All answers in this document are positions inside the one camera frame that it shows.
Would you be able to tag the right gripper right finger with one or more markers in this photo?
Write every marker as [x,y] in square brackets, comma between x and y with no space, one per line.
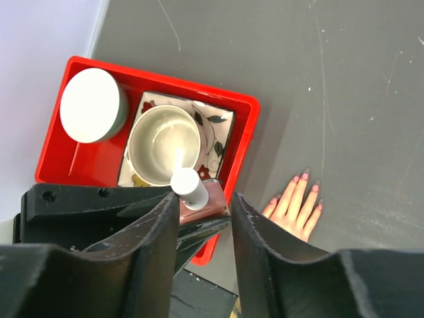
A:
[279,275]

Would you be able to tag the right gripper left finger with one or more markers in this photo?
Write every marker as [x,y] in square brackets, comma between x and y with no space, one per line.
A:
[128,274]

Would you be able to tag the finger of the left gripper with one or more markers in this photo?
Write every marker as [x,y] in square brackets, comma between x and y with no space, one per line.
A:
[192,236]

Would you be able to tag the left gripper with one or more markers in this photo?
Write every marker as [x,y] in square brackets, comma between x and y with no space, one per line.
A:
[75,217]

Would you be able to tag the pink nail polish bottle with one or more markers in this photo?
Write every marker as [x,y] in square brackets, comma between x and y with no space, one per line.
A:
[216,204]

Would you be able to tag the white nail polish cap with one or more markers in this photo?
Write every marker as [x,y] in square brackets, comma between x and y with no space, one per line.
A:
[187,184]

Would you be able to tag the mannequin hand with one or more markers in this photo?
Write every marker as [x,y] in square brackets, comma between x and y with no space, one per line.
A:
[296,210]

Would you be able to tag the cream cup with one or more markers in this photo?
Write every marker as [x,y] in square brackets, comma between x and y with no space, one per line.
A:
[162,140]

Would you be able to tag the white bowl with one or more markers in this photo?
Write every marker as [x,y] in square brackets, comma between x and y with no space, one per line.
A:
[93,107]

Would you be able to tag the floral square plate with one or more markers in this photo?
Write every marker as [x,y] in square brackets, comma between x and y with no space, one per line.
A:
[216,122]

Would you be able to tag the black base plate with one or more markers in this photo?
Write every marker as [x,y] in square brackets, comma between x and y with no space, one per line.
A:
[193,296]

